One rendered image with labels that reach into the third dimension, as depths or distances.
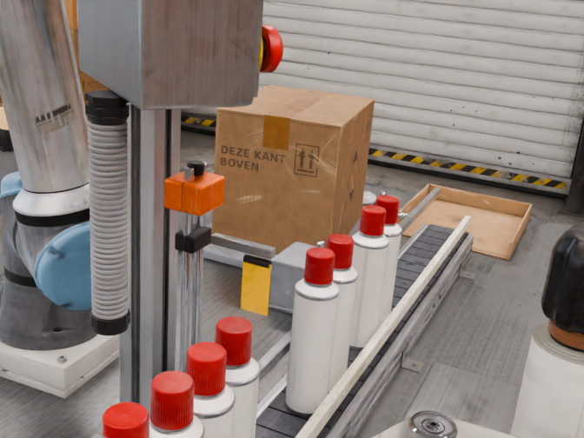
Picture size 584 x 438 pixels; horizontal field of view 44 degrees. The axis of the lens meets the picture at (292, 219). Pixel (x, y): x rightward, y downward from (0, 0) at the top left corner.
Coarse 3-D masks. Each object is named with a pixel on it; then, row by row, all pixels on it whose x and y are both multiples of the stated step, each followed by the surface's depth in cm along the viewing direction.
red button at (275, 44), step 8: (264, 32) 58; (272, 32) 58; (264, 40) 58; (272, 40) 58; (280, 40) 58; (264, 48) 58; (272, 48) 58; (280, 48) 58; (264, 56) 58; (272, 56) 58; (280, 56) 58; (264, 64) 59; (272, 64) 58; (264, 72) 60
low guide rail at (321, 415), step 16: (464, 224) 145; (448, 240) 136; (432, 272) 123; (416, 288) 115; (400, 304) 109; (400, 320) 108; (384, 336) 101; (368, 352) 95; (352, 368) 91; (336, 384) 87; (352, 384) 90; (336, 400) 85; (320, 416) 81; (304, 432) 78
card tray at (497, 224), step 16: (448, 192) 183; (464, 192) 182; (432, 208) 178; (448, 208) 179; (464, 208) 180; (480, 208) 181; (496, 208) 179; (512, 208) 178; (528, 208) 172; (416, 224) 166; (448, 224) 168; (480, 224) 170; (496, 224) 170; (512, 224) 171; (480, 240) 160; (496, 240) 161; (512, 240) 151; (496, 256) 152
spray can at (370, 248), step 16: (368, 208) 98; (368, 224) 97; (384, 224) 98; (368, 240) 97; (384, 240) 98; (368, 256) 97; (384, 256) 98; (368, 272) 98; (384, 272) 100; (368, 288) 99; (368, 304) 100; (368, 320) 101; (352, 336) 102; (368, 336) 102
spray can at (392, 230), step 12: (384, 204) 101; (396, 204) 101; (396, 216) 102; (384, 228) 102; (396, 228) 102; (396, 240) 102; (396, 252) 103; (396, 264) 104; (384, 276) 104; (384, 288) 104; (384, 300) 105; (384, 312) 106
